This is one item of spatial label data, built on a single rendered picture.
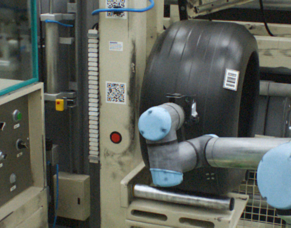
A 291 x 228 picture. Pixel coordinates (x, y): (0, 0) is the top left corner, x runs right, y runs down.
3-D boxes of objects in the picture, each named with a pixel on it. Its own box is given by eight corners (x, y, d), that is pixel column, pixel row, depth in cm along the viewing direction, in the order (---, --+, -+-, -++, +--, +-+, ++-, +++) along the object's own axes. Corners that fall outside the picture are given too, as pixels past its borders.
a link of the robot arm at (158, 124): (138, 146, 141) (133, 110, 140) (153, 138, 151) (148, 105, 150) (170, 143, 138) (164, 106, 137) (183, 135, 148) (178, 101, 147)
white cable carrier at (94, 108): (89, 162, 214) (88, 29, 201) (95, 157, 218) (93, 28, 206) (100, 163, 212) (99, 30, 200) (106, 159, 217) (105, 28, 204)
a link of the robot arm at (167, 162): (200, 178, 147) (194, 135, 146) (167, 189, 140) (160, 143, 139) (178, 176, 153) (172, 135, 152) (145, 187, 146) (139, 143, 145)
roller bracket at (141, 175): (119, 208, 199) (119, 181, 197) (157, 169, 236) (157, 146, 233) (128, 209, 198) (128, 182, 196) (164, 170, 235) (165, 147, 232)
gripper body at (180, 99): (198, 94, 162) (186, 98, 151) (195, 125, 164) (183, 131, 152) (171, 91, 165) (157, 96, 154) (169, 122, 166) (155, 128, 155)
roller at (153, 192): (134, 180, 203) (135, 190, 206) (129, 188, 200) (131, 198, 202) (234, 194, 192) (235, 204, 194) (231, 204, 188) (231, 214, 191)
